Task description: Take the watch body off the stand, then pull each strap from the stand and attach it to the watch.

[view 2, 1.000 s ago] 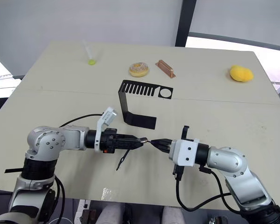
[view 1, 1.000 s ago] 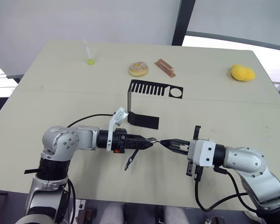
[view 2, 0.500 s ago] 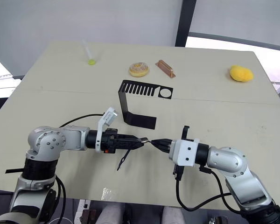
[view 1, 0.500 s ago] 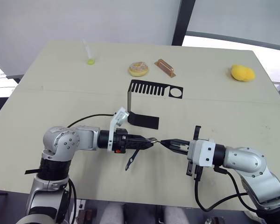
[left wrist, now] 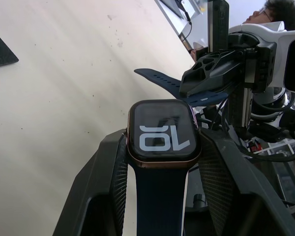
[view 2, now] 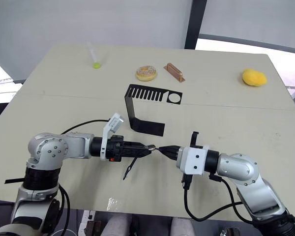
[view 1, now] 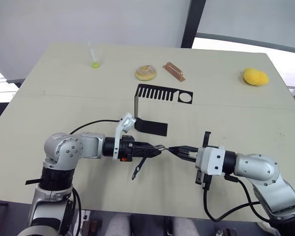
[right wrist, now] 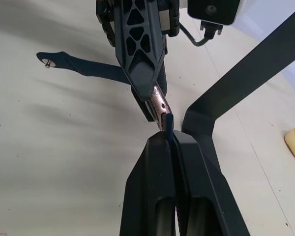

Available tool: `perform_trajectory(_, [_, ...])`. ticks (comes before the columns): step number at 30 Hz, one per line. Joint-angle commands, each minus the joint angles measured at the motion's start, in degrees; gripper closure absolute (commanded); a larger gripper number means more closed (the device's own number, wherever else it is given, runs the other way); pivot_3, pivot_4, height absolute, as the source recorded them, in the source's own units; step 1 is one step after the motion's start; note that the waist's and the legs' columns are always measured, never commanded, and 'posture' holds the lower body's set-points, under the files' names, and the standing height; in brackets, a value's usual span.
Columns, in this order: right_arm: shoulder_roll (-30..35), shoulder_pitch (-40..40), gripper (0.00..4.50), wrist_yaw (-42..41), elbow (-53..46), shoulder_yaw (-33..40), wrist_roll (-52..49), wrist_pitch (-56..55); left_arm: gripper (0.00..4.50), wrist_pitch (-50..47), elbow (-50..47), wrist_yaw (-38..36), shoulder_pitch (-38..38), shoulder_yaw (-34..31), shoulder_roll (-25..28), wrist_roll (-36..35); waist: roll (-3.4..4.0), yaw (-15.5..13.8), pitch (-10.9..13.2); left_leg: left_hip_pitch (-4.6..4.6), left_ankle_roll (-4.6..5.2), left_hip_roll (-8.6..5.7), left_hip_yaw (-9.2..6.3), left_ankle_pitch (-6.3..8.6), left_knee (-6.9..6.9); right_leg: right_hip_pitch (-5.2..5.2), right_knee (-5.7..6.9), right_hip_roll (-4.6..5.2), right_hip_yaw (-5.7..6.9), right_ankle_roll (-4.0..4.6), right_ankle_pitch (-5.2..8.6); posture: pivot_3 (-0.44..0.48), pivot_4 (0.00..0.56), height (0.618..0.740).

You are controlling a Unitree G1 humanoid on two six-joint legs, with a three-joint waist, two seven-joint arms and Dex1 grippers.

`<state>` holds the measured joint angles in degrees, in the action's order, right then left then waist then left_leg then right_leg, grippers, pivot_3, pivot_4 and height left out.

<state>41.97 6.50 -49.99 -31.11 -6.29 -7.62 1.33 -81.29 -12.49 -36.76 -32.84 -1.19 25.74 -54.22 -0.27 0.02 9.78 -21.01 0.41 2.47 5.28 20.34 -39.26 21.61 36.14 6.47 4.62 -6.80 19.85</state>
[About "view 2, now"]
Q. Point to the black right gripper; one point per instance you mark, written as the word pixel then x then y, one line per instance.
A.
pixel 194 139

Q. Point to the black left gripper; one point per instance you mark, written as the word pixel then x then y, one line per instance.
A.
pixel 115 148

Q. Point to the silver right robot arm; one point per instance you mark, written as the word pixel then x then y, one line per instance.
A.
pixel 250 177

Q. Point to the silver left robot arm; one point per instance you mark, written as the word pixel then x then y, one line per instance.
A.
pixel 54 150

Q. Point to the black metal watch stand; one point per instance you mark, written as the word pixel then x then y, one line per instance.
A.
pixel 137 125

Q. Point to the clear tape patch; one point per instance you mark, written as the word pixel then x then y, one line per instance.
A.
pixel 113 204

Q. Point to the grey rounded leg shape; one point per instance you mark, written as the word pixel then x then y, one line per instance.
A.
pixel 182 227
pixel 118 225

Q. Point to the sprinkled doughnut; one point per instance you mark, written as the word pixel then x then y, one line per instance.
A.
pixel 146 73

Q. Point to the copper coloured metal holder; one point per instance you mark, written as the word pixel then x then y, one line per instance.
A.
pixel 175 72

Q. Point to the brown block under table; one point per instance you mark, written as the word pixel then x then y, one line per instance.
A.
pixel 93 228

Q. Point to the clear syringe with green cap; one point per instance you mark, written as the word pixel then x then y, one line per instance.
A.
pixel 93 55

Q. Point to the yellow sponge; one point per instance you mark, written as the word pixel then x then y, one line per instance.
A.
pixel 254 77

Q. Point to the black tape strip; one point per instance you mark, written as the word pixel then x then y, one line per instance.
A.
pixel 13 181

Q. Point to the dark window pillar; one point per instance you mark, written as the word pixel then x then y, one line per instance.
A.
pixel 195 23

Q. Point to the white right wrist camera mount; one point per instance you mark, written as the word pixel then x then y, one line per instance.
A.
pixel 194 159

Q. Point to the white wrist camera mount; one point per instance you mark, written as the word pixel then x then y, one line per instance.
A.
pixel 114 123
pixel 194 159

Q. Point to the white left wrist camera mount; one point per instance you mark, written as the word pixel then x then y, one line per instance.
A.
pixel 114 123

